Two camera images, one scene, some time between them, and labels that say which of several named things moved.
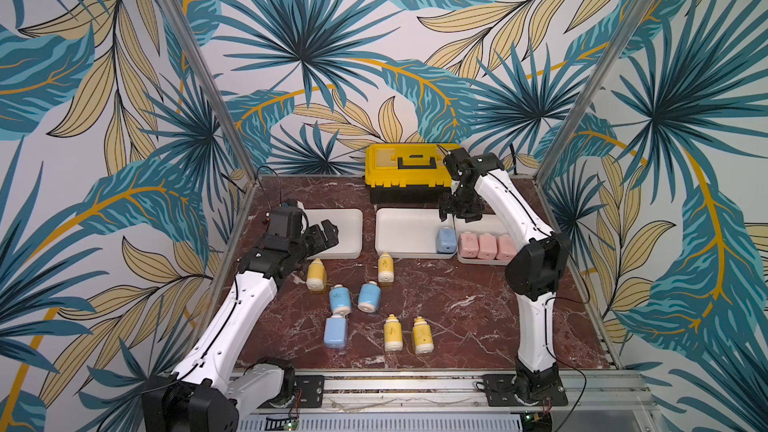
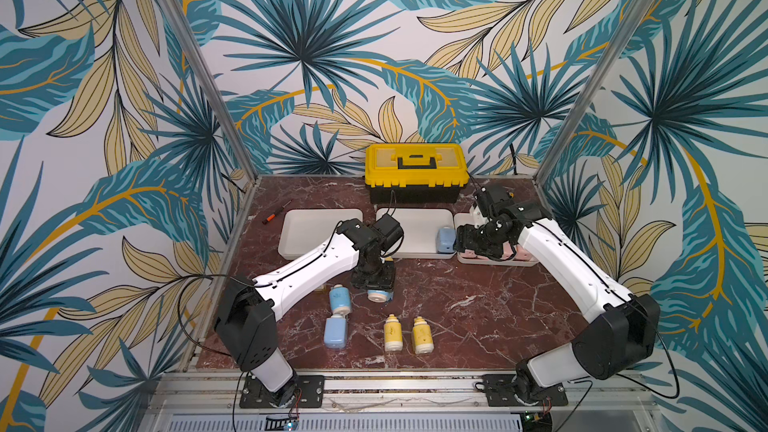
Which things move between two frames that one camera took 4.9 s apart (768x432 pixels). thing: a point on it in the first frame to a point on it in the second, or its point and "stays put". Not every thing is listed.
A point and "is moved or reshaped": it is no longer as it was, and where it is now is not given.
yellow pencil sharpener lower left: [393, 334] stays put
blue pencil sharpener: [446, 240] stays put
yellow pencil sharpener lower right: [422, 336] stays put
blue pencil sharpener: [369, 297] is moved or reshaped
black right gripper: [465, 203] to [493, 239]
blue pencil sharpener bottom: [335, 331] stays put
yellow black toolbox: [408, 173] stays put
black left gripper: [320, 242] to [387, 283]
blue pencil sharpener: [340, 299] stays put
